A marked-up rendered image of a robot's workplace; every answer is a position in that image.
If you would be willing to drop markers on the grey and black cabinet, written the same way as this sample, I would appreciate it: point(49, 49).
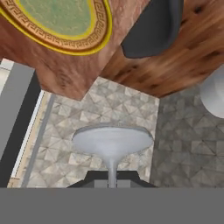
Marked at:
point(16, 116)

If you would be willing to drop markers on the green plate with gold rim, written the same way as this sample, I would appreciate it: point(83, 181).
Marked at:
point(58, 17)

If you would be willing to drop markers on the white round object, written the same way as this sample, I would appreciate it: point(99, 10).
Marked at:
point(214, 93)

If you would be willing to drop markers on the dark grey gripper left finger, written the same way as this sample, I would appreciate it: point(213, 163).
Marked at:
point(96, 177)

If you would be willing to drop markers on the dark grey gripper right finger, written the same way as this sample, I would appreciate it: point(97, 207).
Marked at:
point(128, 177)

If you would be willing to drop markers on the clear grey wine glass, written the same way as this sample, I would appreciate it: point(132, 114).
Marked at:
point(112, 143)

